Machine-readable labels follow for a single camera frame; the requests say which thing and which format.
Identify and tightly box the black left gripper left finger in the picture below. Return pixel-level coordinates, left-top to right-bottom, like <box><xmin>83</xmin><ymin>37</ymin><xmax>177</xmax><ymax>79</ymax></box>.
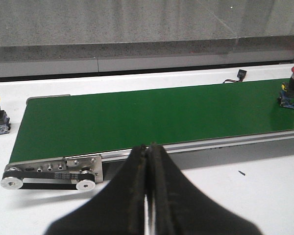
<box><xmin>46</xmin><ymin>146</ymin><xmax>146</xmax><ymax>235</ymax></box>

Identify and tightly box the silver drive pulley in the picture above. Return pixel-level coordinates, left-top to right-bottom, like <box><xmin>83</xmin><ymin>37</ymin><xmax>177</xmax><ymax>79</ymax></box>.
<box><xmin>76</xmin><ymin>179</ymin><xmax>96</xmax><ymax>191</ymax></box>
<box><xmin>0</xmin><ymin>176</ymin><xmax>23</xmax><ymax>190</ymax></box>

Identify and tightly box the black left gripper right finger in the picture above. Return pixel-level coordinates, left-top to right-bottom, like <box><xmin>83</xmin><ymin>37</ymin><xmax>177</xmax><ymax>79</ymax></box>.
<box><xmin>147</xmin><ymin>144</ymin><xmax>261</xmax><ymax>235</ymax></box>

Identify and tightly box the green conveyor belt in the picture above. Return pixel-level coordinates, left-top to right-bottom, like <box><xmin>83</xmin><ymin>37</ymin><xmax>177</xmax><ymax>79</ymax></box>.
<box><xmin>10</xmin><ymin>79</ymin><xmax>294</xmax><ymax>163</ymax></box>

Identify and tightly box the grey stone counter slab left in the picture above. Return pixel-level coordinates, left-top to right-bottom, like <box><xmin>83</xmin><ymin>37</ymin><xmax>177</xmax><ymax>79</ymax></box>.
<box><xmin>0</xmin><ymin>0</ymin><xmax>294</xmax><ymax>62</ymax></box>

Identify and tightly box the aluminium conveyor frame rail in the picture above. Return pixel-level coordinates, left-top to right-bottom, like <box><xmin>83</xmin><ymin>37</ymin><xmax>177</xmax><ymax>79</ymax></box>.
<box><xmin>4</xmin><ymin>133</ymin><xmax>294</xmax><ymax>184</ymax></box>

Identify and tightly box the black sensor connector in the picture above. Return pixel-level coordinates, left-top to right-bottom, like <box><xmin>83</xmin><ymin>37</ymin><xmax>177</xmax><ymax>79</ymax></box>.
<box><xmin>223</xmin><ymin>69</ymin><xmax>247</xmax><ymax>84</ymax></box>

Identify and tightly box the black drive belt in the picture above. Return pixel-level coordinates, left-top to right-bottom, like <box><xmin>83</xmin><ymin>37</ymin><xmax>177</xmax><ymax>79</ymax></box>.
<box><xmin>2</xmin><ymin>170</ymin><xmax>95</xmax><ymax>190</ymax></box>

